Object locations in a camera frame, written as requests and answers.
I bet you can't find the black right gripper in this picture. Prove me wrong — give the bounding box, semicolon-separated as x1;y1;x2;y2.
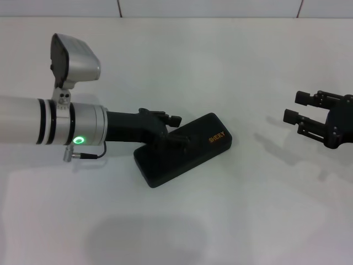
283;89;353;150

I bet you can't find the black glasses case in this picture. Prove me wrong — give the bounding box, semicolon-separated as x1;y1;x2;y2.
133;112;233;189

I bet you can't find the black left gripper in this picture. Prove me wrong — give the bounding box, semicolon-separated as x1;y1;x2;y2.
106;108;191;151

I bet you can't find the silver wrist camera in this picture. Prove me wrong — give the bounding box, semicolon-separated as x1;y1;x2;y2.
50;33;102;89

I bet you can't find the silver camera bracket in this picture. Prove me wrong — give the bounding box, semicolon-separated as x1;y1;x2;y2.
52;84;73;111

